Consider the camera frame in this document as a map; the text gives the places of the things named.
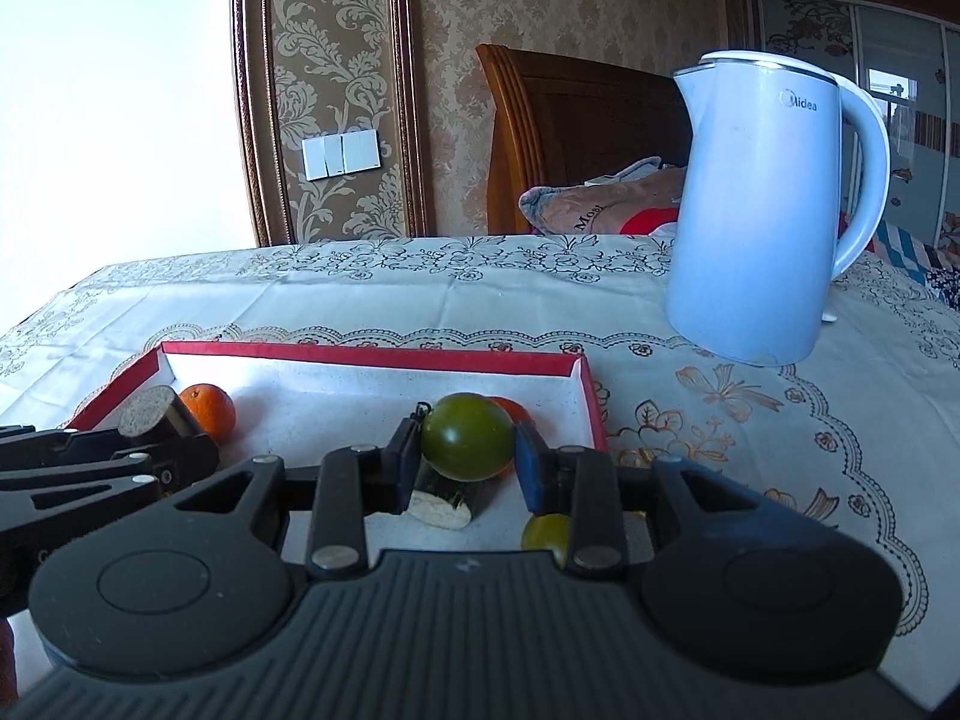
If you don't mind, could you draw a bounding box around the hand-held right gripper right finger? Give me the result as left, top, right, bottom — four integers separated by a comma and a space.
512, 422, 818, 580

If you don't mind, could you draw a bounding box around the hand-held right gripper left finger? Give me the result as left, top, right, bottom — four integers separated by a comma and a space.
161, 403, 425, 580

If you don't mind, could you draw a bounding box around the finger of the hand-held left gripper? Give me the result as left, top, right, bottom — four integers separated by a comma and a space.
0, 431, 222, 550
0, 424, 128, 467

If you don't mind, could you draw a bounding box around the orange mandarin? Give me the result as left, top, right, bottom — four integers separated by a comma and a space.
178, 384, 236, 445
487, 396, 535, 428

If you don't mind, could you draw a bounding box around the dark sugarcane piece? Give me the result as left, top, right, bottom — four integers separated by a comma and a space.
118, 386, 205, 440
405, 461, 500, 531

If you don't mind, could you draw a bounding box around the dark green mandarin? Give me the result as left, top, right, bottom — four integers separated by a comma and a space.
420, 392, 516, 482

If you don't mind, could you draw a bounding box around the yellow-green mandarin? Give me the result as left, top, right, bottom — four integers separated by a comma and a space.
521, 514, 575, 569

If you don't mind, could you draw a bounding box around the red cardboard tray box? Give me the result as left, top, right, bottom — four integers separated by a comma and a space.
64, 341, 610, 533

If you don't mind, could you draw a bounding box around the brown plush blanket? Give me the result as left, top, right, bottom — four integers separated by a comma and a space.
519, 156, 687, 236

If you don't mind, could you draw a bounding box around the light blue electric kettle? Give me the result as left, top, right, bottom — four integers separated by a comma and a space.
666, 50, 891, 367

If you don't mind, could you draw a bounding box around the wooden bed headboard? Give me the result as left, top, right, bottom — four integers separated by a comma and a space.
476, 43, 695, 235

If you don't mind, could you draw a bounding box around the striped colourful bedding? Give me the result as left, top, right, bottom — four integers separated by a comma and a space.
844, 214, 960, 308

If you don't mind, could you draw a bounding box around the floral sliding door wardrobe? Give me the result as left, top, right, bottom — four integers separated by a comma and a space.
750, 0, 960, 241

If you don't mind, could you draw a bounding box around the white wall light switch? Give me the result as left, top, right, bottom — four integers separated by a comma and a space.
302, 129, 381, 181

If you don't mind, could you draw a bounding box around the wooden wall moulding frame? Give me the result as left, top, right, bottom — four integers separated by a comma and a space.
229, 0, 430, 248

